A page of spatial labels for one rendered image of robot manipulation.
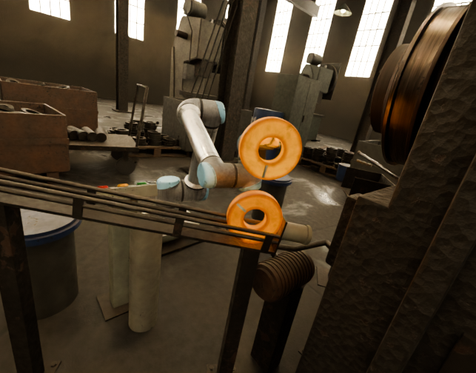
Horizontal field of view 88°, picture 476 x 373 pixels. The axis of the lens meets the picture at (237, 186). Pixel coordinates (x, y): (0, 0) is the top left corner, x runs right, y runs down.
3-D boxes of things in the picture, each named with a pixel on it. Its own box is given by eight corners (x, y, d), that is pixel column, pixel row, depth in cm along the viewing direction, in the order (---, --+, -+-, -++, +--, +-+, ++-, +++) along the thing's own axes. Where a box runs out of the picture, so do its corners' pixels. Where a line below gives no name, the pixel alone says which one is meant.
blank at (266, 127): (312, 127, 59) (306, 125, 62) (249, 110, 56) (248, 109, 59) (290, 186, 64) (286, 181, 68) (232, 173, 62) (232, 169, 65)
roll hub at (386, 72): (403, 136, 95) (435, 55, 85) (374, 134, 77) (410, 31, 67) (389, 133, 99) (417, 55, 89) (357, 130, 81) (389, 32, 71)
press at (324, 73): (277, 133, 902) (295, 50, 810) (300, 135, 962) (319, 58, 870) (303, 141, 794) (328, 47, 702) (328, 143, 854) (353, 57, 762)
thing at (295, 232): (307, 249, 72) (314, 232, 70) (278, 243, 70) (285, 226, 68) (300, 237, 77) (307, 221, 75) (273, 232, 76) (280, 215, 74)
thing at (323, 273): (345, 270, 174) (382, 174, 150) (352, 297, 150) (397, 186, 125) (316, 262, 178) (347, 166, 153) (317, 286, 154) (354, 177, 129)
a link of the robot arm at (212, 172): (174, 92, 126) (206, 169, 79) (198, 95, 131) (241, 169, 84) (172, 113, 133) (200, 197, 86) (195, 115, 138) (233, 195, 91)
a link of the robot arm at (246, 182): (228, 189, 95) (228, 157, 94) (254, 189, 100) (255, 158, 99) (238, 192, 87) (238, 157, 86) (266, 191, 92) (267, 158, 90)
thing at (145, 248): (161, 324, 112) (169, 224, 94) (133, 337, 104) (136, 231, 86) (150, 306, 120) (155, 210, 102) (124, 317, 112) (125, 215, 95)
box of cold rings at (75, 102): (84, 132, 434) (82, 86, 409) (99, 143, 380) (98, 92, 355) (4, 129, 364) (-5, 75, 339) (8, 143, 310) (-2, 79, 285)
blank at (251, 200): (253, 253, 72) (252, 246, 75) (294, 218, 69) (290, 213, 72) (215, 221, 67) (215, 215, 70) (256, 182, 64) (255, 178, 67)
